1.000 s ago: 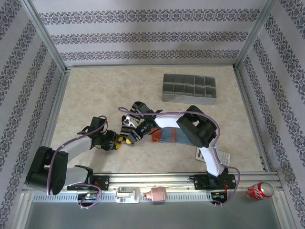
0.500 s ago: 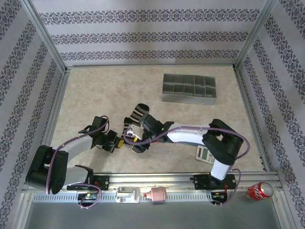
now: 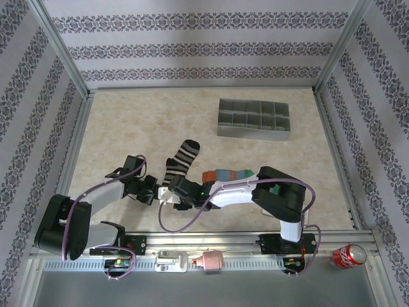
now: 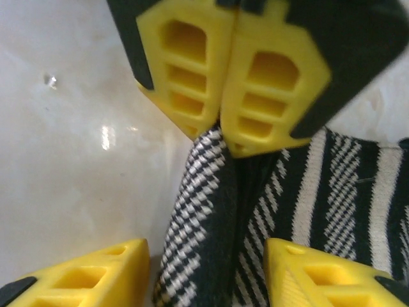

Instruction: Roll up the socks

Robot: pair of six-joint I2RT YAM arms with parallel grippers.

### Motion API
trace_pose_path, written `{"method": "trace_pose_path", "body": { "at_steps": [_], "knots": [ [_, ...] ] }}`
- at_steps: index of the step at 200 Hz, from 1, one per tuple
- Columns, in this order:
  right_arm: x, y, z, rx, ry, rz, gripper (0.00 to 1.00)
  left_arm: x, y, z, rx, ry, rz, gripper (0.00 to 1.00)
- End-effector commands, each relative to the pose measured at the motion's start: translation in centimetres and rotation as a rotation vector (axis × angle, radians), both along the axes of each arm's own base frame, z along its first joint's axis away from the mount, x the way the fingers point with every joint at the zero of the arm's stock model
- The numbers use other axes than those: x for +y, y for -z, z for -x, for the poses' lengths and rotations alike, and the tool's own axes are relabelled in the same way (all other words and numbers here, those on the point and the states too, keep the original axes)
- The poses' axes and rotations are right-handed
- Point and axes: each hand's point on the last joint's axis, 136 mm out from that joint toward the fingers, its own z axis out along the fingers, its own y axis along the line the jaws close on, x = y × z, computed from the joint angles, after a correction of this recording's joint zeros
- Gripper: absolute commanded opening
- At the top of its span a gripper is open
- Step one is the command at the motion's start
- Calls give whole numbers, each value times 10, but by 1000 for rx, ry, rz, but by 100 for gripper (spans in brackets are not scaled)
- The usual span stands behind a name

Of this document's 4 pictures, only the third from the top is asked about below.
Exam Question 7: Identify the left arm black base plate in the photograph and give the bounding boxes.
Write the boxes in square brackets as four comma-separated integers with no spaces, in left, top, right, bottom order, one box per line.
[89,235,148,256]

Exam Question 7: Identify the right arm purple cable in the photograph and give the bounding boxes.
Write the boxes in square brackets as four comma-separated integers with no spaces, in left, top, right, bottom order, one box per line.
[158,178,321,279]

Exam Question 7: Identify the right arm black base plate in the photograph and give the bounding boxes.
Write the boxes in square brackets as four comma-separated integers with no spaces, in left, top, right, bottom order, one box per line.
[258,233,316,256]

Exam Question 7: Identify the aluminium mounting rail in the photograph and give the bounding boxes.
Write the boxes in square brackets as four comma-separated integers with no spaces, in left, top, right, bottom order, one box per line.
[30,228,380,257]

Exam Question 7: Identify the grey divided organizer box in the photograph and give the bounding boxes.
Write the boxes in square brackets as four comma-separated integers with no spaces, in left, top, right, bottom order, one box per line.
[216,98,292,142]

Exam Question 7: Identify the blue orange striped sock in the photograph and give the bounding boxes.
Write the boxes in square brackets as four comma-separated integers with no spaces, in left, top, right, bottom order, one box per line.
[202,168,256,185]

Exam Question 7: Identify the red soda can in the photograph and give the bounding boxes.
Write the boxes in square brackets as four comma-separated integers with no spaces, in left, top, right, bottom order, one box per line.
[332,243,368,271]

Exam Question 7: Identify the aluminium frame post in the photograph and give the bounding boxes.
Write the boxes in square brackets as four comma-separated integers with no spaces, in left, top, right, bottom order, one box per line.
[30,0,90,98]
[313,0,376,94]

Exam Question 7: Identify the white plastic bracket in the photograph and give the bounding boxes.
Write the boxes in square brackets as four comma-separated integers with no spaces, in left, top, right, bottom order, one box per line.
[155,250,189,273]

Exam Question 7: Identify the small circuit board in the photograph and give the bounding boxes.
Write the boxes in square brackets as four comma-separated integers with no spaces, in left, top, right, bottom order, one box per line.
[104,258,132,270]
[282,256,306,272]

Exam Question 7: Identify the pink plastic bottle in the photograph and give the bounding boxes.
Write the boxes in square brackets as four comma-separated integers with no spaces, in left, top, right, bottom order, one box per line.
[192,250,224,274]

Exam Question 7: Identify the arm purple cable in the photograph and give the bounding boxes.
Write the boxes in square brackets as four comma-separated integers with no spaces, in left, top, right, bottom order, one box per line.
[158,178,321,279]
[60,155,148,282]

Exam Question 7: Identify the black white striped sock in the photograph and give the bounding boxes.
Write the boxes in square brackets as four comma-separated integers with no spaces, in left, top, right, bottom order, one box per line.
[161,139,202,187]

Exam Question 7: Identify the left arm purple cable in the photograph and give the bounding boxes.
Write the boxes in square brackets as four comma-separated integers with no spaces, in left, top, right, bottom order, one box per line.
[60,155,148,282]

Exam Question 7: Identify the slotted grey cable duct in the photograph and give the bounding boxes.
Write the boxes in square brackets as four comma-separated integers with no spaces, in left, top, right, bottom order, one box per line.
[43,255,285,272]

